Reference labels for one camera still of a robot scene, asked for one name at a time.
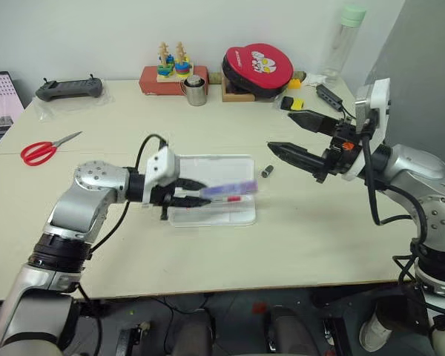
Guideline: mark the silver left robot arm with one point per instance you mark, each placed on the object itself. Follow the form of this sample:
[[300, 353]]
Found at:
[[85, 200]]

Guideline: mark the wooden colourful stacking toy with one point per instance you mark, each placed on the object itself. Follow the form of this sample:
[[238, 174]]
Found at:
[[174, 68]]

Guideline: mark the white shoe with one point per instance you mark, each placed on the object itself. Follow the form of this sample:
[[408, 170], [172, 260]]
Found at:
[[374, 330]]

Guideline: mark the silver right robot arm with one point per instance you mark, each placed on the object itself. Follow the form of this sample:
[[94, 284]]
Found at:
[[411, 167]]

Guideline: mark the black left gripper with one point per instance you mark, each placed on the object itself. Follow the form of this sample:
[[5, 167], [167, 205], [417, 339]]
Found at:
[[161, 194]]

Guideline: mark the red cardboard box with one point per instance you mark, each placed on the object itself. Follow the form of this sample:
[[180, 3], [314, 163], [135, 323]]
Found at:
[[150, 83]]

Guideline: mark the black and yellow block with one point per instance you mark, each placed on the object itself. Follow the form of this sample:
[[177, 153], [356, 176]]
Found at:
[[293, 104]]

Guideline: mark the red marker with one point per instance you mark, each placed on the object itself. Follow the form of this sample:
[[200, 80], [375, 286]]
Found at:
[[230, 199]]

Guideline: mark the stainless steel mug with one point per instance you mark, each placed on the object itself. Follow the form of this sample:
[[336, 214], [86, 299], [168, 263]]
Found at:
[[196, 92]]

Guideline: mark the crumpled white plastic wrap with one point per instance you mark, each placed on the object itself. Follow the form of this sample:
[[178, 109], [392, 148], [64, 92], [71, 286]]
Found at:
[[315, 79]]

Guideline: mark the grey partition panel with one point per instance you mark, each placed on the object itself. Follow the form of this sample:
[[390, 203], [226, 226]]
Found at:
[[422, 55]]

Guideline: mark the small wooden tray box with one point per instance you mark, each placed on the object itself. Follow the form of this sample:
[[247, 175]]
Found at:
[[237, 97]]

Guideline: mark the black usb hub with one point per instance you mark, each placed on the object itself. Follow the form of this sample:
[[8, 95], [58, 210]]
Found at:
[[328, 94]]

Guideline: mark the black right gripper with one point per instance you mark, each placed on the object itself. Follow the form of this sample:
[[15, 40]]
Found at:
[[343, 155]]

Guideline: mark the yellow toy block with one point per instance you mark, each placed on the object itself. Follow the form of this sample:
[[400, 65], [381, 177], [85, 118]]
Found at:
[[294, 84]]

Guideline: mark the small black cylinder cap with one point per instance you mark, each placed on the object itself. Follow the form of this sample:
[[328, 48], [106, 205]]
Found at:
[[267, 171]]

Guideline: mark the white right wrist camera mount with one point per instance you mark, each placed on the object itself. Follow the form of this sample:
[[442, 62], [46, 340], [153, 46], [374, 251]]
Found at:
[[380, 111]]

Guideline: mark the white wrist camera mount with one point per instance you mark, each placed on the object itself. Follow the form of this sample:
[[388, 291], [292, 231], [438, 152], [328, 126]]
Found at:
[[162, 165], [380, 111]]

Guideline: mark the red round cartoon case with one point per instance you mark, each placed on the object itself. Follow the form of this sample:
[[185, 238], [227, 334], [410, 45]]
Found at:
[[259, 68]]

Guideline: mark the laptop with pink screen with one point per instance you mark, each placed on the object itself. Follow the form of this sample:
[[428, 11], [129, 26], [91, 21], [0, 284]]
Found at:
[[0, 96]]

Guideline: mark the grey handheld controller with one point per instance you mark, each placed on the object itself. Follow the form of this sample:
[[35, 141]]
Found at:
[[68, 89]]

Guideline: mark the clear bottle with green cap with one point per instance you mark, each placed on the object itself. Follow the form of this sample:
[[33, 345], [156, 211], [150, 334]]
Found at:
[[339, 48]]

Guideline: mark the purple marker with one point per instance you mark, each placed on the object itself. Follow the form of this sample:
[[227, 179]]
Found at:
[[230, 187]]

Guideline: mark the clear plastic pencil case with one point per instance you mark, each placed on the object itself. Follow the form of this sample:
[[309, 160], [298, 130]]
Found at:
[[215, 217]]

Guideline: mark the clear plastic bag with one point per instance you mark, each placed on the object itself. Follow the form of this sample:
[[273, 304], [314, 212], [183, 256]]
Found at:
[[74, 105]]

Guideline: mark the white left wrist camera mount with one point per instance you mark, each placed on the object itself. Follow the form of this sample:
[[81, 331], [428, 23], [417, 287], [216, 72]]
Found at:
[[162, 165]]

